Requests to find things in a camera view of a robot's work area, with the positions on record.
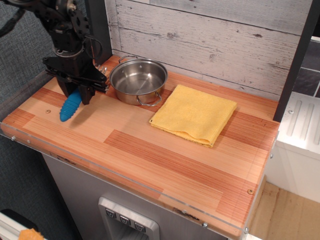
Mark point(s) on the silver dispenser panel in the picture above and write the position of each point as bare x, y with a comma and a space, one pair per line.
122, 223

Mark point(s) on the blue handled fork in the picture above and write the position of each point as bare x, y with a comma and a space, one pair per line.
70, 105

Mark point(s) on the stainless steel pot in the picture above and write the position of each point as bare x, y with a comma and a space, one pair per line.
139, 81

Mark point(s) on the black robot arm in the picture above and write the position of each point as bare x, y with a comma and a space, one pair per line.
63, 21

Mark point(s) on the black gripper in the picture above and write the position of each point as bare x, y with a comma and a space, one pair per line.
76, 71

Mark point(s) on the black orange object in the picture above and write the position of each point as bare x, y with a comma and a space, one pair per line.
14, 226

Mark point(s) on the grey toy fridge cabinet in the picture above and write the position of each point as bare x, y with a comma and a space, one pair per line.
81, 192

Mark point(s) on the white toy sink unit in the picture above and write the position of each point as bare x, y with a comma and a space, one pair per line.
294, 162

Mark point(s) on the yellow folded cloth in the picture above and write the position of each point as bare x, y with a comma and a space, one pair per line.
194, 115

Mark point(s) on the clear acrylic edge strip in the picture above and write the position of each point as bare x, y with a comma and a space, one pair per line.
170, 171

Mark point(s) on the dark right frame post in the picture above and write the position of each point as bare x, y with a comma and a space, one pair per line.
305, 38

